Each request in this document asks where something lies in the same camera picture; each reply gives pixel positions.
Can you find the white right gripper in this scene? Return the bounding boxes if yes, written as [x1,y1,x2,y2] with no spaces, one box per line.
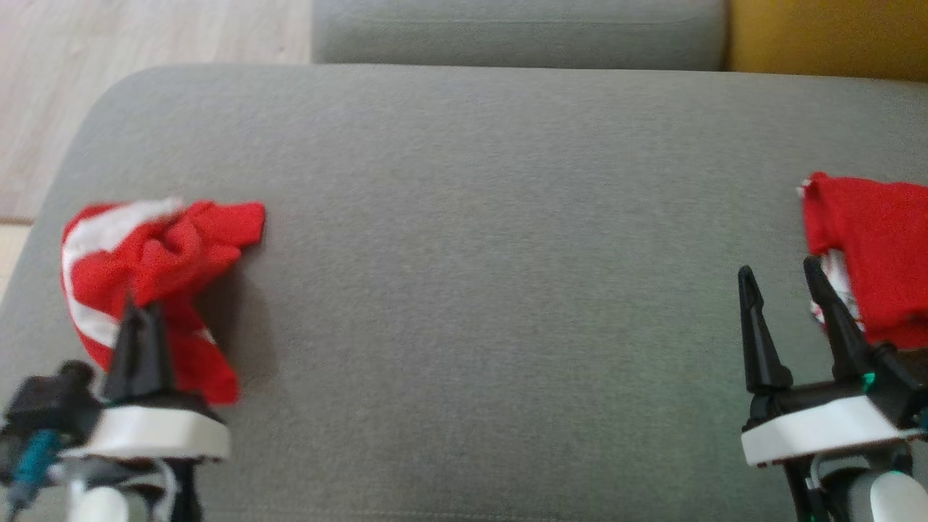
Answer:
[738,255,923,466]

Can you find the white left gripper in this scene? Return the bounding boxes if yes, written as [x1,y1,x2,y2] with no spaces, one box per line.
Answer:
[62,301,231,463]

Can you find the red shorts with white stripes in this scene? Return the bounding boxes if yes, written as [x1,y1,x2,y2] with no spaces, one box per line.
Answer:
[60,197,267,405]

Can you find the red shirt with white trim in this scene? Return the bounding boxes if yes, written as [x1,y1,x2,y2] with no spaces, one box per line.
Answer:
[796,172,928,351]

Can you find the yellow cushion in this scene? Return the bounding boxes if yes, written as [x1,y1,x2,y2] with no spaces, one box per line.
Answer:
[728,0,928,82]

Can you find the grey fabric sofa seat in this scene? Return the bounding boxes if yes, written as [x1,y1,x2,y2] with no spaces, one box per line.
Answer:
[0,64,928,522]

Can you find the grey sofa back cushion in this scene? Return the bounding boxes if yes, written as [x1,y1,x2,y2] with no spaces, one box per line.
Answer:
[312,0,730,72]

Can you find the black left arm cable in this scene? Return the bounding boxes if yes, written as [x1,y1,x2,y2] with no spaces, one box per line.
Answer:
[6,430,65,514]

